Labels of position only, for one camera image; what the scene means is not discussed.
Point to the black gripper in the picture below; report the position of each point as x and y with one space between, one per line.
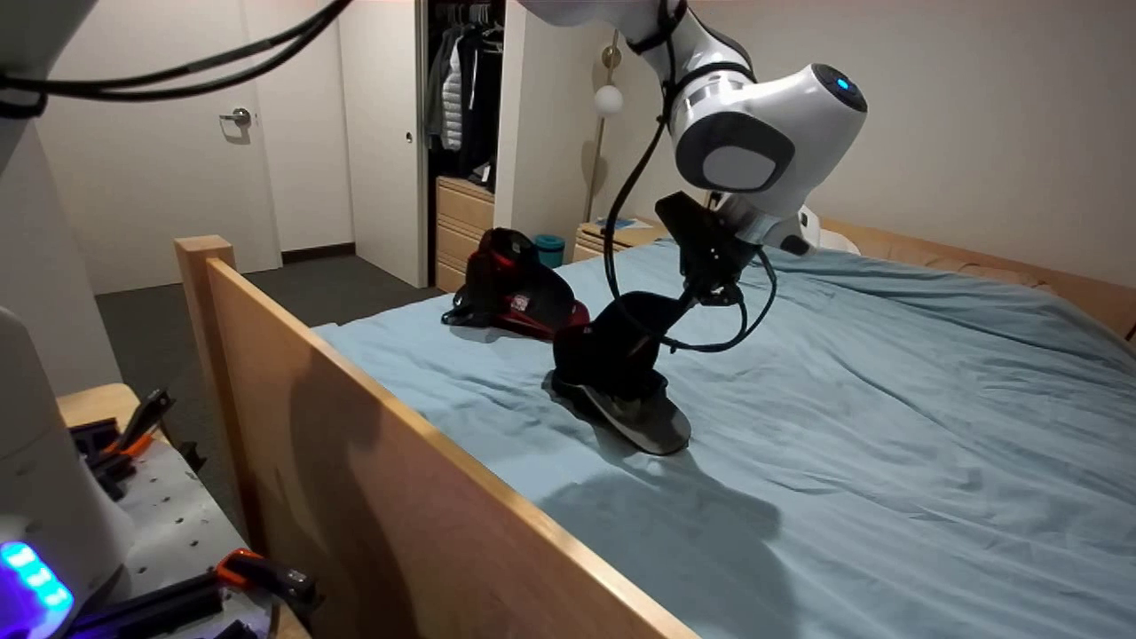
711 251

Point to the black cap with gray brim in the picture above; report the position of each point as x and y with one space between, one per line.
621 358

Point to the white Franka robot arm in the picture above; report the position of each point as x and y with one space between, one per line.
748 128

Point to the black cap with red brim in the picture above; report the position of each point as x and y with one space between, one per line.
518 289

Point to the wooden nightstand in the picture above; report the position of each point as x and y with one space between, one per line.
590 243

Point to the white pillow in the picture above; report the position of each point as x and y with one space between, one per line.
828 236

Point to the teal bin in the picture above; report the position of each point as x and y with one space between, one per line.
548 251

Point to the wooden dresser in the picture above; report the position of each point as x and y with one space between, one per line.
464 233

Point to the light blue bedsheet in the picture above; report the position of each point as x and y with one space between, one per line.
900 449

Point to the hanging clothes in closet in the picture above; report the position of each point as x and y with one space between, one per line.
456 95

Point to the white closet door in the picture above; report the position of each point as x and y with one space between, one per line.
387 180

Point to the white room door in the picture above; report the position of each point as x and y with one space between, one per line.
311 180

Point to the orange and black clamp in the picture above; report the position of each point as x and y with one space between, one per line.
254 573
131 437

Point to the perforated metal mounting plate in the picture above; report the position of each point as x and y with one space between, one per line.
180 521

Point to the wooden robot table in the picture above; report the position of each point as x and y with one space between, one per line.
102 404

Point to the wall lamp with white globe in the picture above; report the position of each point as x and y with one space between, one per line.
608 102

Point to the wooden bed frame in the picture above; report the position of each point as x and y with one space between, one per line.
393 521

